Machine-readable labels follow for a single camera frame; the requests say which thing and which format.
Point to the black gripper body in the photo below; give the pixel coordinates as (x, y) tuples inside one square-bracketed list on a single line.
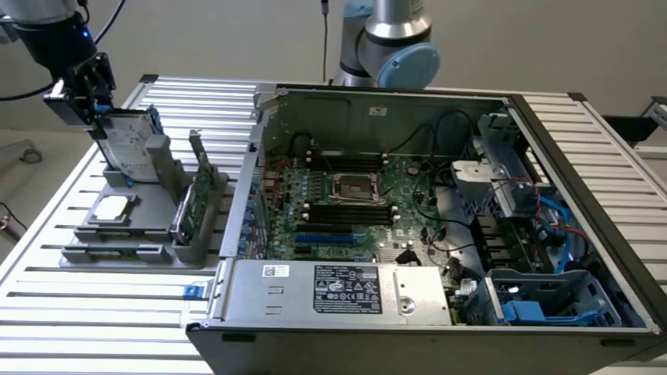
[(57, 43)]

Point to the hard disk with blue rail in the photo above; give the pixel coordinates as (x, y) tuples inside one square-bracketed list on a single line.
[(126, 144)]

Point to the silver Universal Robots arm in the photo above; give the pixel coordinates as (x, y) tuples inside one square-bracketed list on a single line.
[(396, 27)]

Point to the disk bay with blue latch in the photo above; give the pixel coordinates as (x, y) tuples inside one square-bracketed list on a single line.
[(552, 297)]

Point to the grey caster wheel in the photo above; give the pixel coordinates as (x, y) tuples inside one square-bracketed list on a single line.
[(30, 153)]

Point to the silver CPU chip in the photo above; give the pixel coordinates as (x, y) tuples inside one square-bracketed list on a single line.
[(112, 208)]

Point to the grey parts rack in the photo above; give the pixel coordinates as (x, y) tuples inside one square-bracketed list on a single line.
[(156, 218)]

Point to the green RAM stick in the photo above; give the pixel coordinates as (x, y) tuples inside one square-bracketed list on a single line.
[(124, 233), (112, 252)]

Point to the green graphics card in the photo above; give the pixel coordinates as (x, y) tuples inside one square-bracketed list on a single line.
[(196, 203)]

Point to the black RAM slot bank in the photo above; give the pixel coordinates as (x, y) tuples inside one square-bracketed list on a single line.
[(345, 159), (348, 211)]

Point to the blue case side latch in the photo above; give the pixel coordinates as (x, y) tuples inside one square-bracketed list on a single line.
[(192, 291)]

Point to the CPU socket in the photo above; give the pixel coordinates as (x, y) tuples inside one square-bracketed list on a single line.
[(356, 188)]

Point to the black long expansion slot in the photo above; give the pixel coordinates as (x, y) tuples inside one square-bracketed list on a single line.
[(323, 229)]

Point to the black short expansion slot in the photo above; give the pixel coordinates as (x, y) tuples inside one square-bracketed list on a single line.
[(307, 248)]

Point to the blue expansion slot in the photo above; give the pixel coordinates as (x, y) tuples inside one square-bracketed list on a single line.
[(323, 238)]

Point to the silver power supply unit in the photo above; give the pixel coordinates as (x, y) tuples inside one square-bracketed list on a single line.
[(291, 297)]

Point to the green motherboard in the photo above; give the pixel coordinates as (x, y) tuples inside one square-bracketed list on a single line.
[(405, 211)]

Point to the silver chipset heatsink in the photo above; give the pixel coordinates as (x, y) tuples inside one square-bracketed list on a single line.
[(396, 256)]

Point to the silver metal drive cage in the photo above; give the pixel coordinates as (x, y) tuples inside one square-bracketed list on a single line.
[(495, 176)]

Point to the open black PC case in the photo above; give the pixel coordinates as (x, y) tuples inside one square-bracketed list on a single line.
[(364, 343)]

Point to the black bracket with rail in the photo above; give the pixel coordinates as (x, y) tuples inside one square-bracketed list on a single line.
[(629, 127)]

